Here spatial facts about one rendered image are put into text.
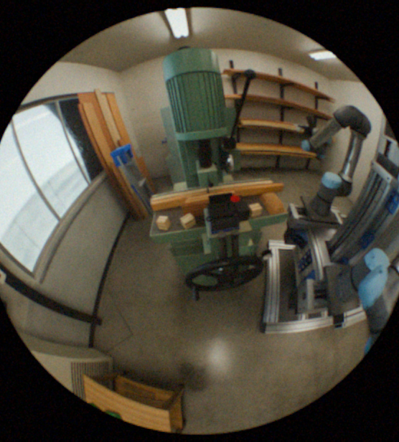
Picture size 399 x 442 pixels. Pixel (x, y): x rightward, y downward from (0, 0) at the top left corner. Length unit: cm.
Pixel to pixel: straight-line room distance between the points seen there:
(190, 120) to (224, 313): 131
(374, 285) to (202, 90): 56
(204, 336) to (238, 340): 30
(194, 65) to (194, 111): 15
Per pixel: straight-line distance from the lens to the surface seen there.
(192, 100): 42
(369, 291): 30
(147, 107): 297
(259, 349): 136
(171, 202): 62
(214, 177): 51
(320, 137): 90
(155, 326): 141
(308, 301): 62
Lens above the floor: 128
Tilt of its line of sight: 46 degrees down
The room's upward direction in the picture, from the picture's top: 11 degrees counter-clockwise
